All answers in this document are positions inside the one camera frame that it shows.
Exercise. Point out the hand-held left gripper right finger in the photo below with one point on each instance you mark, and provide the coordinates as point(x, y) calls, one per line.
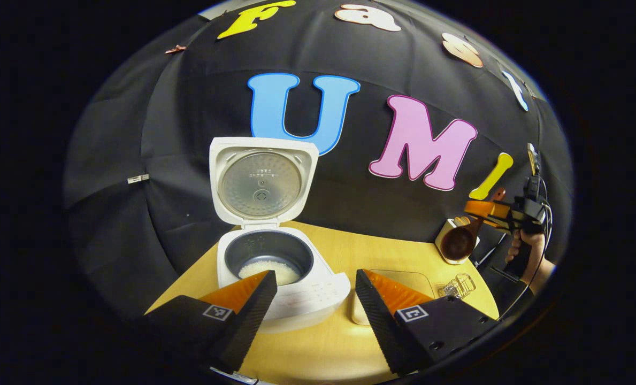
point(382, 326)

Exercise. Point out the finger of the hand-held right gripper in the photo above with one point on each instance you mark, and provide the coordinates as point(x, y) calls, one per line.
point(483, 207)
point(499, 223)

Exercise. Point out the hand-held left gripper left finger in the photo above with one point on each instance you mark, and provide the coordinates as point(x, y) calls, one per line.
point(253, 321)

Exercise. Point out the brown wooden spoon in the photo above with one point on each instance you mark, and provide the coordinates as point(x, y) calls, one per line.
point(457, 243)

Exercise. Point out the white rice cooker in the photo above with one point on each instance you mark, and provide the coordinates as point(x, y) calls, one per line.
point(307, 299)

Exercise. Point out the white rice heap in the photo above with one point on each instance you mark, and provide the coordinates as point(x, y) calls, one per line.
point(285, 272)

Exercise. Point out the toasted bread slice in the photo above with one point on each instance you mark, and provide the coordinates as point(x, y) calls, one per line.
point(460, 220)

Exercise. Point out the white toaster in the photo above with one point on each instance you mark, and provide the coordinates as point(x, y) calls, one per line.
point(442, 232)

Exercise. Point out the clear plastic container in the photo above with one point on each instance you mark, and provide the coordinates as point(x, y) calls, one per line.
point(419, 280)

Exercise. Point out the white cloth tag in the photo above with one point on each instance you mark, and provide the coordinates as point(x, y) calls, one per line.
point(138, 178)

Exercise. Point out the black backdrop cloth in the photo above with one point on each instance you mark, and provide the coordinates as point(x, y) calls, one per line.
point(152, 133)

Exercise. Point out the pink cloth clip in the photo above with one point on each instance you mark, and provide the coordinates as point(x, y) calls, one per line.
point(175, 49)

